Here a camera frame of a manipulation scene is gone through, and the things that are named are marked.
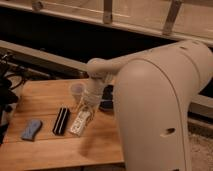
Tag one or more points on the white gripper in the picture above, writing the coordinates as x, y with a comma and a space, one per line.
92, 96

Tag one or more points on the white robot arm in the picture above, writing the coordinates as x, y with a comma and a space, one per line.
152, 93

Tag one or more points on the black ceramic bowl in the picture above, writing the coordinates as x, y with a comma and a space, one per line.
107, 99

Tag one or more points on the blue sponge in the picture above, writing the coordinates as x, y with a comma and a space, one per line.
31, 130

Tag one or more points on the black striped rectangular block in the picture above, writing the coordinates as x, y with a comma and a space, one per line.
61, 121

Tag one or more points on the metal window frame rail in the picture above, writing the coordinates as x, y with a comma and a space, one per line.
172, 19

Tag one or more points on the translucent plastic cup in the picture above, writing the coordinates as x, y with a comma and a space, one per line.
77, 90

